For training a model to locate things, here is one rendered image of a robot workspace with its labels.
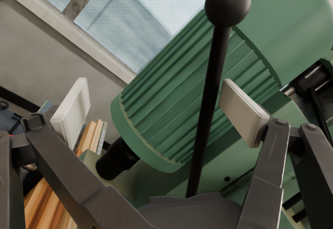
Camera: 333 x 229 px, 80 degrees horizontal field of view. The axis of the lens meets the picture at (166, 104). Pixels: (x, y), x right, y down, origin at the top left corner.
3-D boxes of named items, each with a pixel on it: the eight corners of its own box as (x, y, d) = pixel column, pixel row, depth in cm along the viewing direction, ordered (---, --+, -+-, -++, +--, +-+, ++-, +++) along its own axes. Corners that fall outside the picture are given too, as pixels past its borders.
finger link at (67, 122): (70, 157, 13) (58, 158, 13) (90, 105, 19) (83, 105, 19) (62, 120, 12) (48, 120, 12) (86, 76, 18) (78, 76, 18)
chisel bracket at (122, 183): (64, 170, 44) (87, 147, 42) (114, 194, 50) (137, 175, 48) (51, 200, 38) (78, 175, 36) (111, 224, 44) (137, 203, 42)
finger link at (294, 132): (282, 140, 13) (323, 138, 13) (245, 102, 17) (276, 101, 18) (274, 157, 13) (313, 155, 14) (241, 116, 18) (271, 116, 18)
